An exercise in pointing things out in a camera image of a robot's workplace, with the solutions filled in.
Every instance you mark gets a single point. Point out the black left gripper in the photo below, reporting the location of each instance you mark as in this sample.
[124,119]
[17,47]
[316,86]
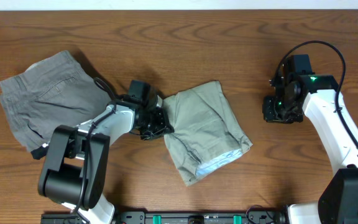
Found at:
[161,128]

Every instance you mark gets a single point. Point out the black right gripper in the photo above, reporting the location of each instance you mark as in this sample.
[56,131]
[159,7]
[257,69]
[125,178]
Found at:
[270,117]

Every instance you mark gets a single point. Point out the khaki green shorts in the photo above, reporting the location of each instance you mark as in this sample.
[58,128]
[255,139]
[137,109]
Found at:
[206,133]

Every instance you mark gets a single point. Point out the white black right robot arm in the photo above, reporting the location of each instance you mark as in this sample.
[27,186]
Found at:
[318,99]

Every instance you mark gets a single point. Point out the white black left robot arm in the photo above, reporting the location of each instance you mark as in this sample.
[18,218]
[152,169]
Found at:
[74,169]

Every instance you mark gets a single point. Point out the folded grey shorts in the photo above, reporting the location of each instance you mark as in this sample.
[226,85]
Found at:
[49,93]

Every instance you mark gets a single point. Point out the black patterned folded garment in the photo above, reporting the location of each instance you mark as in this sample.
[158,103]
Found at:
[39,153]

